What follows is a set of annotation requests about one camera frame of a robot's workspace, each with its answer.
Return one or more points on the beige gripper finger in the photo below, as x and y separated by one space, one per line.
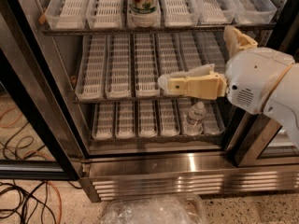
200 82
236 41

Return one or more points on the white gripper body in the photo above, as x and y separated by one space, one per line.
256 78

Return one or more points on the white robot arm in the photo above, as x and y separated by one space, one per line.
282 104

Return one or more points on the right glass fridge door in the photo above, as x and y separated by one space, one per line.
262 145

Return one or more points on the stainless steel display fridge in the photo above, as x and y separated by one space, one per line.
202 164

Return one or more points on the open glass fridge door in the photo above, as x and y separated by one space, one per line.
36 71

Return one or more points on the clear plastic water bottle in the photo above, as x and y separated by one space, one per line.
195 118

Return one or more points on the clear plastic bin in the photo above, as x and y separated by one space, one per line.
160 209

